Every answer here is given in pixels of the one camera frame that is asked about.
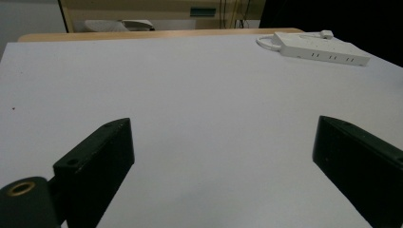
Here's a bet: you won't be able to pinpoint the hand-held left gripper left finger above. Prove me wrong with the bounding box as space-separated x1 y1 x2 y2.
52 117 136 228

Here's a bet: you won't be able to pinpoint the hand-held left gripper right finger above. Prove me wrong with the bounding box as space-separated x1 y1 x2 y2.
312 115 403 228

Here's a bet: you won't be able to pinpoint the white power strip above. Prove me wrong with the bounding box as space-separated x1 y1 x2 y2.
272 31 372 67

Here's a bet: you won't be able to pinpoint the black curtain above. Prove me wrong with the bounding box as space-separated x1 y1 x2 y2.
259 0 403 68

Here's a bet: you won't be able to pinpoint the beige wooden cabinet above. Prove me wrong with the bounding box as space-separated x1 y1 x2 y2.
57 0 267 33

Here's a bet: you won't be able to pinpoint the white power strip cable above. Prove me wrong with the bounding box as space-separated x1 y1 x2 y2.
256 30 324 52

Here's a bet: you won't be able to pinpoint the dark hanging cables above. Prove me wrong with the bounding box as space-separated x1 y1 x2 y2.
219 0 253 29

